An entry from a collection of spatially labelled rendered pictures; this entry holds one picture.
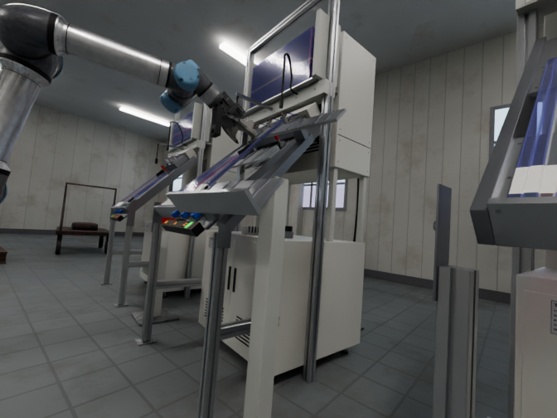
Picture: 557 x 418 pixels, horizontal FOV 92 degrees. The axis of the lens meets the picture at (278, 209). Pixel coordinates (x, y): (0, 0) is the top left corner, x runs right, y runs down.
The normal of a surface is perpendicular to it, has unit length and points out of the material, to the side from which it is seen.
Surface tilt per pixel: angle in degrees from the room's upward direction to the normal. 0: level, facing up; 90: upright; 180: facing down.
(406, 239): 90
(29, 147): 90
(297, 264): 90
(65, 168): 90
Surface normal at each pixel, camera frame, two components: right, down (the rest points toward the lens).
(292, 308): 0.64, 0.00
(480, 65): -0.66, -0.10
